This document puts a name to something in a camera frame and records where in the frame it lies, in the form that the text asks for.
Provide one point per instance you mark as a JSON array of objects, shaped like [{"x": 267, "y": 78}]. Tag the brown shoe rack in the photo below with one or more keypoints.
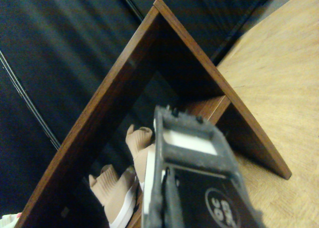
[{"x": 99, "y": 100}]

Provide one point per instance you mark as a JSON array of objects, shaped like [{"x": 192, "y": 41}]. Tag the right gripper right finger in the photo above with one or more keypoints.
[{"x": 194, "y": 128}]

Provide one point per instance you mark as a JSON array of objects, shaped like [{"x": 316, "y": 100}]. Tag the white shoe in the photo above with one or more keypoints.
[{"x": 10, "y": 220}]

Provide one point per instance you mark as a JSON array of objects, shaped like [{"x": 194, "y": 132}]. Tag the beige shoe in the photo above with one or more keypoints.
[
  {"x": 112, "y": 188},
  {"x": 140, "y": 145}
]

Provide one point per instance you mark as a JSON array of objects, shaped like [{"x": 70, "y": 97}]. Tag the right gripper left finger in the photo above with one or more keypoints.
[{"x": 154, "y": 200}]

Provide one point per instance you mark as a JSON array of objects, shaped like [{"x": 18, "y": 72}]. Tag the black curtain stand pole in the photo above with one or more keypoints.
[
  {"x": 27, "y": 98},
  {"x": 130, "y": 3}
]

